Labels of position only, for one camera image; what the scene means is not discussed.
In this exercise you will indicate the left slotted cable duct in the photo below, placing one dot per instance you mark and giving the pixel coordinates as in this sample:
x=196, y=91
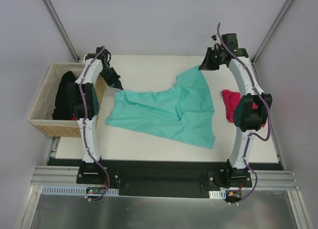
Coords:
x=78, y=191

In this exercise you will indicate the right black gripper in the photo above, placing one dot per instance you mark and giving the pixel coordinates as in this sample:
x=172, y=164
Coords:
x=208, y=60

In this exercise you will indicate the teal t shirt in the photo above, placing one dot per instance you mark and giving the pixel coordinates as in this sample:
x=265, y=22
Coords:
x=183, y=113

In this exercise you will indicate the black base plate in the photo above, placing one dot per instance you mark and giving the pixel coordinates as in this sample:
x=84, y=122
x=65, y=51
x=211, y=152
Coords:
x=164, y=189

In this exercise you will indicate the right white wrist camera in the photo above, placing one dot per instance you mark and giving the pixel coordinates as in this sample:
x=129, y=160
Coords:
x=216, y=39

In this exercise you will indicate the aluminium rail frame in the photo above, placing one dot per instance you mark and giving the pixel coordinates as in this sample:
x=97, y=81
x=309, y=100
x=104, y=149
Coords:
x=265, y=176

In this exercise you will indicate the black t shirt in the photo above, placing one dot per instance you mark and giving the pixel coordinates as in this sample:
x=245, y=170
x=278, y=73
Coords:
x=62, y=110

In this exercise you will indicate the slotted cable duct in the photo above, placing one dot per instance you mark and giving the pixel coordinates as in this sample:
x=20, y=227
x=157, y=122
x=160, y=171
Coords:
x=221, y=194
x=78, y=191

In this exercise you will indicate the wicker laundry basket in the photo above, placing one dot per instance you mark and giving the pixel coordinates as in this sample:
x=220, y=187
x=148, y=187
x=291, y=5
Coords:
x=43, y=107

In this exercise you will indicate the folded pink t shirt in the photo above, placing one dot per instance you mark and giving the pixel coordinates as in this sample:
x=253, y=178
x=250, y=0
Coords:
x=231, y=104

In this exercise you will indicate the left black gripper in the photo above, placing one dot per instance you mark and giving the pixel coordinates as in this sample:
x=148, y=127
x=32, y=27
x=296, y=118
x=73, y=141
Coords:
x=111, y=76

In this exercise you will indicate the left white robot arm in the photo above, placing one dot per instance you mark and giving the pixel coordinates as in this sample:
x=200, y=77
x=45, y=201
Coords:
x=84, y=106

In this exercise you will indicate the right slotted cable duct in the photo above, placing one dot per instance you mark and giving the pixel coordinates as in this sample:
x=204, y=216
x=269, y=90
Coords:
x=221, y=194

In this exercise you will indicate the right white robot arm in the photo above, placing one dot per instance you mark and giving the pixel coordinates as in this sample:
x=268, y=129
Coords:
x=236, y=170

